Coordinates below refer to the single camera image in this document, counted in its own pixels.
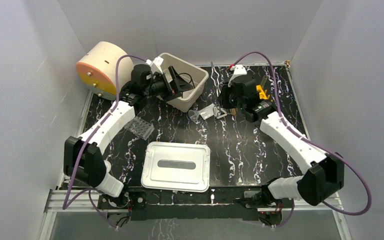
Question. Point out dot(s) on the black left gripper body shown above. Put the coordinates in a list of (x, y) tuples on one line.
[(171, 84)]

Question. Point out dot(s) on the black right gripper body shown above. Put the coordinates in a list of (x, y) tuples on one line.
[(228, 98)]

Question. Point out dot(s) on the clear glass test tube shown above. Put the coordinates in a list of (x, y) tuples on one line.
[(264, 80)]

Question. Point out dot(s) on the white plastic clamp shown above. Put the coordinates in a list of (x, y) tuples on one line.
[(219, 112)]

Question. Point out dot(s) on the black wire tripod stand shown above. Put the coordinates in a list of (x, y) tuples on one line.
[(191, 81)]

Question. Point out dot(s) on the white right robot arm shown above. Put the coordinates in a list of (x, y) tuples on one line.
[(322, 173)]

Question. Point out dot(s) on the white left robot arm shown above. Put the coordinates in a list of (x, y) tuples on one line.
[(83, 156)]

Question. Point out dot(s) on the beige plastic bin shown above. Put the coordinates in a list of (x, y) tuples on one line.
[(191, 74)]

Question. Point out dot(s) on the brown test tube brush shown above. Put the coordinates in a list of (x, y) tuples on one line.
[(233, 111)]

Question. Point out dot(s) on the yellow test tube rack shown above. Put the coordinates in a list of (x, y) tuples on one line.
[(262, 93)]

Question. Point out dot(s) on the clear plastic funnel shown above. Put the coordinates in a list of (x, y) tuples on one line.
[(195, 116)]

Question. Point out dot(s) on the beige cylindrical centrifuge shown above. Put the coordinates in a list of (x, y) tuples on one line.
[(97, 69)]

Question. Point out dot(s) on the white bin lid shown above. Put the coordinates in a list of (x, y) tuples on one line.
[(176, 167)]

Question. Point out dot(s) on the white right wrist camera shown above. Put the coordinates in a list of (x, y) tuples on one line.
[(237, 70)]

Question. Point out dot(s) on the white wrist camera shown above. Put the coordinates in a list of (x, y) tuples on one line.
[(156, 65), (237, 70)]

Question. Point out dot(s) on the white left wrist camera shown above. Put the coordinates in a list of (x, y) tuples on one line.
[(156, 65)]

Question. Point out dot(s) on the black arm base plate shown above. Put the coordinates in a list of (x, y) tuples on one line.
[(246, 203)]

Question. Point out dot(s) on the aluminium frame rail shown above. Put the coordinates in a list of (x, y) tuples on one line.
[(145, 198)]

